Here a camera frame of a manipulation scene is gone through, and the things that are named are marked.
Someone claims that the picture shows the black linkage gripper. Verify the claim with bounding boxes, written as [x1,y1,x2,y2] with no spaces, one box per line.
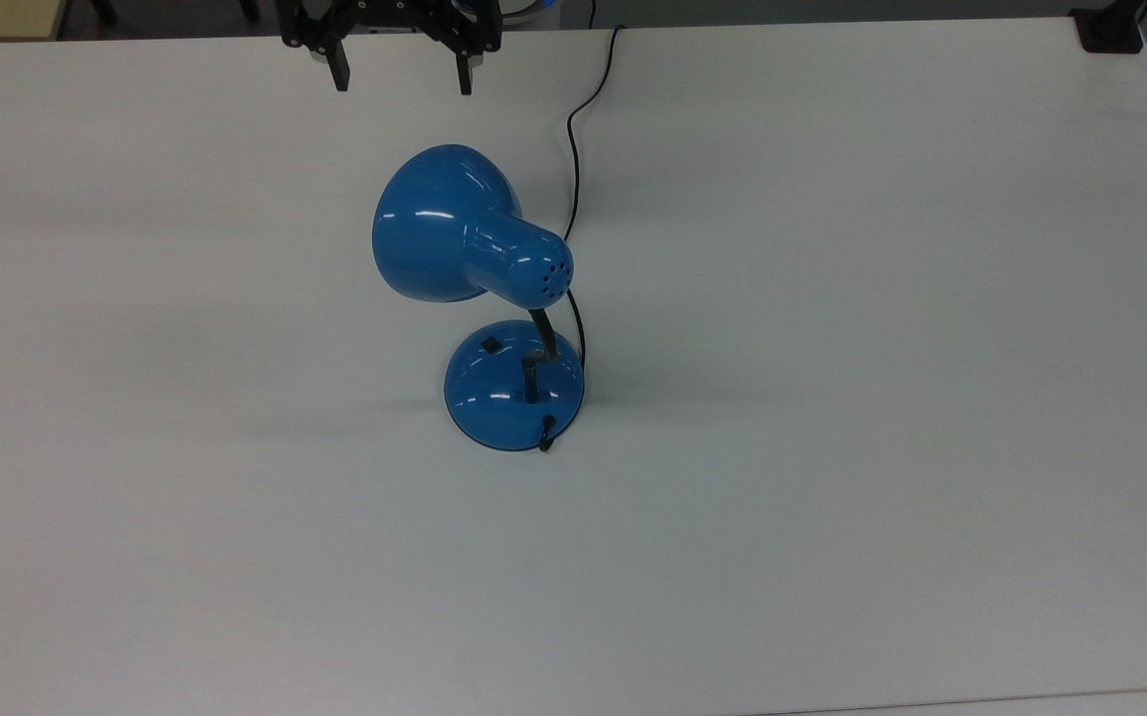
[275,0,504,97]

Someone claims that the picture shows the blue gooseneck desk lamp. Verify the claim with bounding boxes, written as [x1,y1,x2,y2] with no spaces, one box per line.
[371,144,587,453]

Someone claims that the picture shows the black lamp power cable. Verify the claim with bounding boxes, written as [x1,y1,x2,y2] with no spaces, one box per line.
[537,25,629,454]

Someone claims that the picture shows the black camera stand clamp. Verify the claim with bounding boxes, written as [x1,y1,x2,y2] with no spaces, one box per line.
[1070,0,1147,54]

